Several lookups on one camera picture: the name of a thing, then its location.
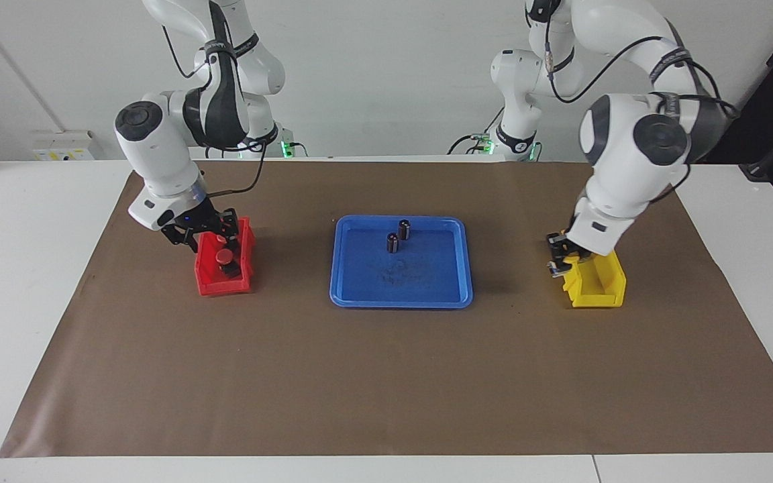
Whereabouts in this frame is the white wall outlet box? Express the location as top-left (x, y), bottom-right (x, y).
top-left (31, 131), bottom-right (95, 162)

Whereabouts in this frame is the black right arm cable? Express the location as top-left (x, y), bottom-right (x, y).
top-left (158, 0), bottom-right (268, 197)

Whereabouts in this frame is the blue plastic tray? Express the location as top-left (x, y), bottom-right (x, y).
top-left (329, 215), bottom-right (474, 309)

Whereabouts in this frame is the yellow plastic bin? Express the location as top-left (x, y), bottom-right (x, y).
top-left (563, 250), bottom-right (627, 309)

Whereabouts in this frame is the red plastic bin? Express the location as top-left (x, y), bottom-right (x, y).
top-left (195, 217), bottom-right (256, 297)

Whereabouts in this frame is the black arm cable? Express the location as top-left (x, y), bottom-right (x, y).
top-left (542, 34), bottom-right (739, 120)
top-left (158, 0), bottom-right (268, 197)

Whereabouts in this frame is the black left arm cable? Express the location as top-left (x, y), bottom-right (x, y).
top-left (542, 34), bottom-right (739, 120)

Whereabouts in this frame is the black base cable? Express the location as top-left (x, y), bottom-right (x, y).
top-left (447, 107), bottom-right (505, 155)

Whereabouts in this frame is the brown paper table mat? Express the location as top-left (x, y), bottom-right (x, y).
top-left (0, 160), bottom-right (773, 458)

